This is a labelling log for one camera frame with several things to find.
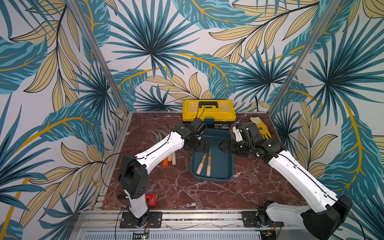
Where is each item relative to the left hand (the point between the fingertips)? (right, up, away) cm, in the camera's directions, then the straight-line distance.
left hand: (200, 150), depth 81 cm
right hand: (+12, +3, -6) cm, 14 cm away
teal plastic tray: (+13, -9, +10) cm, 19 cm away
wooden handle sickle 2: (+5, -12, +8) cm, 15 cm away
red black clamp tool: (-26, -25, -3) cm, 36 cm away
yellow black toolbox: (+11, +21, +20) cm, 31 cm away
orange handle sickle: (-21, -9, +11) cm, 25 cm away
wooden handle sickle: (+2, -8, +11) cm, 14 cm away
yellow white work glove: (+46, +13, +29) cm, 56 cm away
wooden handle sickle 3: (-16, -7, +12) cm, 21 cm away
